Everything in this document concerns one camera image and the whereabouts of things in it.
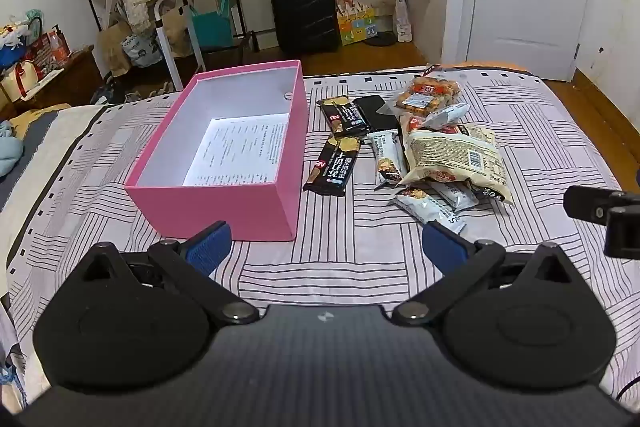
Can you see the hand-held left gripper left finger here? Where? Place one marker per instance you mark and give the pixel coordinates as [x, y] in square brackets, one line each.
[210, 247]

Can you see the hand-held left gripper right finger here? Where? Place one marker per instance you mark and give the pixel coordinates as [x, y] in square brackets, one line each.
[442, 247]

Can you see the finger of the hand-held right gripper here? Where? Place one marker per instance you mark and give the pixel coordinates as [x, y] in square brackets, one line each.
[592, 202]

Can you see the pink cardboard box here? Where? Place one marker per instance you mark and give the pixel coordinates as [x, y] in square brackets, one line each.
[225, 212]

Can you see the white snack bar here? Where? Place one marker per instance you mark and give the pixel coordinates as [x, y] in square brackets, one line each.
[457, 197]
[387, 154]
[425, 207]

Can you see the black gold wafer packet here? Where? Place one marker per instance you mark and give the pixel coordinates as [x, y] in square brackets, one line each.
[342, 114]
[332, 167]

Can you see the large beige snack bag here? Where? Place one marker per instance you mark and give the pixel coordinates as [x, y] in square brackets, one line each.
[455, 157]

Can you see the printed paper sheet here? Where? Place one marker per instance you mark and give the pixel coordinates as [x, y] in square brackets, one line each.
[240, 152]

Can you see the orange snack packet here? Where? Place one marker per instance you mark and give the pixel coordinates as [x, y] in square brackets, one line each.
[414, 123]

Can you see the small white grey packet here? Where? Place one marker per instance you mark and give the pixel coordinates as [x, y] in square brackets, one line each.
[445, 116]

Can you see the plain black packet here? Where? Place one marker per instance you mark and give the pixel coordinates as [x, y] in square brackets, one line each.
[378, 113]

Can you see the clear bag of pastries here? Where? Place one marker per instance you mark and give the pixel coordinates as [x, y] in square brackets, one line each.
[427, 94]

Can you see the beige sandal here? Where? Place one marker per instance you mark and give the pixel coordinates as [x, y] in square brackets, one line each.
[165, 89]

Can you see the grey sneaker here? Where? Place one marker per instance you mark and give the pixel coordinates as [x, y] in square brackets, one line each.
[134, 97]

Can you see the grey cream quilt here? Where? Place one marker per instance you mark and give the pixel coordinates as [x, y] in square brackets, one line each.
[45, 167]

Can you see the black bag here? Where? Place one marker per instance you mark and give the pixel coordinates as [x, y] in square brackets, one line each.
[107, 91]

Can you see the printed white blue bag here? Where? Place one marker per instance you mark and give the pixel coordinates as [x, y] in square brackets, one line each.
[141, 51]

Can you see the black round stand base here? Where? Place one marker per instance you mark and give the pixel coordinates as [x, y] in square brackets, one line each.
[379, 40]

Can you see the brown paper bag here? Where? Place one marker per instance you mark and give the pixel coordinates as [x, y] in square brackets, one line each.
[176, 32]
[114, 49]

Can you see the mustard yellow pillow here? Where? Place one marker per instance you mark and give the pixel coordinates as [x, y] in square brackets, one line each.
[35, 116]

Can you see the teal shopping bag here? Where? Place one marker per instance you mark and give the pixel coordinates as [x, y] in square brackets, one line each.
[210, 27]

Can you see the wooden nightstand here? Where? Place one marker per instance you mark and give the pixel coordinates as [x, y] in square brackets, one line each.
[70, 77]

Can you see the white plastic packet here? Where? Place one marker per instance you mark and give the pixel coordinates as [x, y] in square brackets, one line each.
[402, 19]

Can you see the colourful gift bag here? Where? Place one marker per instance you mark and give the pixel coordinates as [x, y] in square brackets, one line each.
[356, 27]

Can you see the cream gift bag red ribbon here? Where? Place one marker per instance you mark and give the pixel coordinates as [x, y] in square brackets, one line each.
[20, 82]

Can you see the red printed bag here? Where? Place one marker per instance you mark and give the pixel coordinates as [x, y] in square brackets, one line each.
[50, 49]

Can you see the black suitcase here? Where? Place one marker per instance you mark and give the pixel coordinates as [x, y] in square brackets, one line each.
[302, 9]

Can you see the blue flower basket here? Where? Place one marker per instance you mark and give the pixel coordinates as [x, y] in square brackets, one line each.
[11, 49]

